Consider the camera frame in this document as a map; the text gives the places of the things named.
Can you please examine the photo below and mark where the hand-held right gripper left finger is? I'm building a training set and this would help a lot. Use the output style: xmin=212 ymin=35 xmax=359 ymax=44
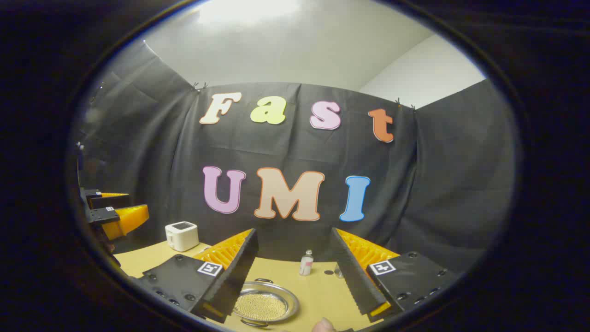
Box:
xmin=130 ymin=228 xmax=259 ymax=323

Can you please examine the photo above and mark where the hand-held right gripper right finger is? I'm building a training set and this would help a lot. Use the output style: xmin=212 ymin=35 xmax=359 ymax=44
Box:
xmin=330 ymin=227 xmax=459 ymax=323

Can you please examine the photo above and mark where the steel pot with black handles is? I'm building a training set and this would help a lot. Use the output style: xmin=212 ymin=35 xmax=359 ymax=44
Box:
xmin=233 ymin=278 xmax=300 ymax=328

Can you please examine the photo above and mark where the pile of yellow soybeans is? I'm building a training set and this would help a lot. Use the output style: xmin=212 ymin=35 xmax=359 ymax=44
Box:
xmin=236 ymin=293 xmax=287 ymax=322

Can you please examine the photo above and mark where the small clear plastic bottle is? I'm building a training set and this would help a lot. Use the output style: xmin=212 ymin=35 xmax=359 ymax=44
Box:
xmin=299 ymin=249 xmax=314 ymax=276

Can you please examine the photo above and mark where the white toaster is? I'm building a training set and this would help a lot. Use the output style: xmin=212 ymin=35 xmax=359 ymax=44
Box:
xmin=165 ymin=221 xmax=200 ymax=252

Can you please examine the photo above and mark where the black backdrop cloth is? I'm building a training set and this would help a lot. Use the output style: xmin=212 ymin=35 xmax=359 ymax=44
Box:
xmin=76 ymin=39 xmax=517 ymax=277

